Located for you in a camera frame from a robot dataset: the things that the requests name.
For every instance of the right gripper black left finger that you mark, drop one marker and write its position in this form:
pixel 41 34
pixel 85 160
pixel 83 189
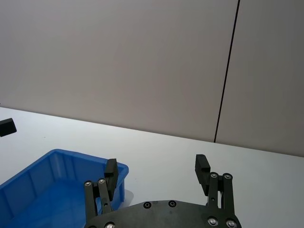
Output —
pixel 111 175

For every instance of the blue plastic bin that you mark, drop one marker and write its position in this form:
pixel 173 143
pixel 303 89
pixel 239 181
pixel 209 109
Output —
pixel 35 190

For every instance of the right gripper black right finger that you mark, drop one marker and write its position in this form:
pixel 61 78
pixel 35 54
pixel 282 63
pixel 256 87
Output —
pixel 202 171

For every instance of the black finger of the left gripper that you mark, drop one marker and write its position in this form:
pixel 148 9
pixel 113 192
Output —
pixel 7 127

